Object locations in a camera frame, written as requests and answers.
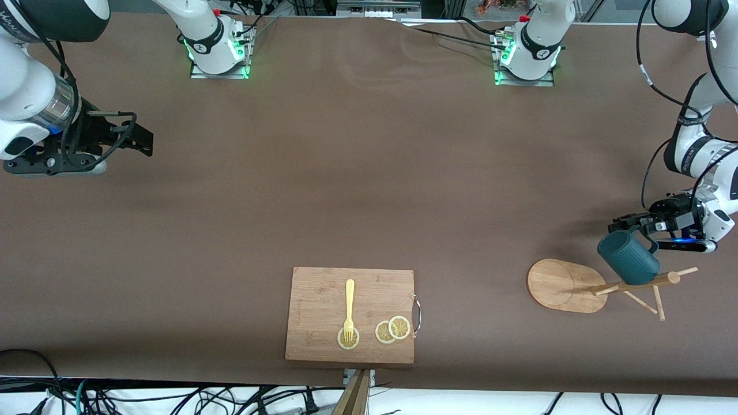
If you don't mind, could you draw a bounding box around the teal mug yellow inside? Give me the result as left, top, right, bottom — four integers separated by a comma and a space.
597, 229, 661, 286

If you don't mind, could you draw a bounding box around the wooden cup rack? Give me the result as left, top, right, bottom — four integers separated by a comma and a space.
527, 259, 698, 322

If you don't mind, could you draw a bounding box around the brown table cover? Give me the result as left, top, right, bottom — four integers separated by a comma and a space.
0, 12, 738, 398

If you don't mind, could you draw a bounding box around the bamboo cutting board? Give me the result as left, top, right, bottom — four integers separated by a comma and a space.
285, 266, 423, 365

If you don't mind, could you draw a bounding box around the yellow plastic fork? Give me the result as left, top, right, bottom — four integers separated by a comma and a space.
342, 279, 356, 342

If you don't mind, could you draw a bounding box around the white power strip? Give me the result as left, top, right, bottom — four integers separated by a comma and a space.
337, 0, 423, 19

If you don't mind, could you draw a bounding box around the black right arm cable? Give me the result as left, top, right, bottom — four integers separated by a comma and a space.
0, 12, 139, 168

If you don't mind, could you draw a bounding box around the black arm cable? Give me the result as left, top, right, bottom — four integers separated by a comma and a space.
636, 0, 738, 211
0, 12, 139, 168

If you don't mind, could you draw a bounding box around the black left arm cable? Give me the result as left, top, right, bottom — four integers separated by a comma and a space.
636, 0, 738, 211

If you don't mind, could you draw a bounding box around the black looped floor cable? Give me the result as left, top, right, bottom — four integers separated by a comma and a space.
0, 348, 64, 415

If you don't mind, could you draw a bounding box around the black base power cable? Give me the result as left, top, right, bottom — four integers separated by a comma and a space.
398, 17, 514, 52

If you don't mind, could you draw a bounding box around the wooden post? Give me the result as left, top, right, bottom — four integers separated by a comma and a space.
332, 369, 371, 415

